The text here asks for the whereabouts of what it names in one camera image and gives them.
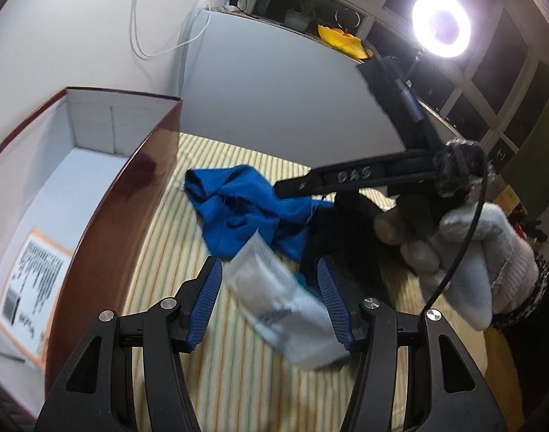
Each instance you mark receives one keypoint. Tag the potted plant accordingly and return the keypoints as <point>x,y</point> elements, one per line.
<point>297,19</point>

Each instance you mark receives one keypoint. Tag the person's right forearm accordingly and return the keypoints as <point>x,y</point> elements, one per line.
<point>535,306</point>

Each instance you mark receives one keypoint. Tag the black cloth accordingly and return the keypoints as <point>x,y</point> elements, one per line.
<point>342,238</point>

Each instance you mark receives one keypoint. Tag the clear cotton ball packet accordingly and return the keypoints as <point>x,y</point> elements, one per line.
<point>279,297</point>

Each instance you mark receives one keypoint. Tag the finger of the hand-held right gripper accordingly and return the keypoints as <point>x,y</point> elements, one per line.
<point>346,175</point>

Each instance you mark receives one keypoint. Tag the striped yellow bed sheet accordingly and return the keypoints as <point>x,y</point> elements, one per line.
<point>166,252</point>

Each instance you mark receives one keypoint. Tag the white headboard panel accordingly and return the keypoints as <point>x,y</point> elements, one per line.
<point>279,90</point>

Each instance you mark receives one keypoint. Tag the yellow cloth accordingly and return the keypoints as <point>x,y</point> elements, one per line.
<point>342,39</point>

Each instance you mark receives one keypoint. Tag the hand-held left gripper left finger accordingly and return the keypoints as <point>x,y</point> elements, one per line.
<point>207,297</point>

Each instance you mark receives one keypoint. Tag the blue cloth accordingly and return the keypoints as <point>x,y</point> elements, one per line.
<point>243,202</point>

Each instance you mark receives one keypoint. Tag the white power strip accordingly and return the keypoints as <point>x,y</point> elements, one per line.
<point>231,5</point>

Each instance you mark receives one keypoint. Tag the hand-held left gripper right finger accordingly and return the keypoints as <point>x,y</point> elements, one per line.
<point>333,306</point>

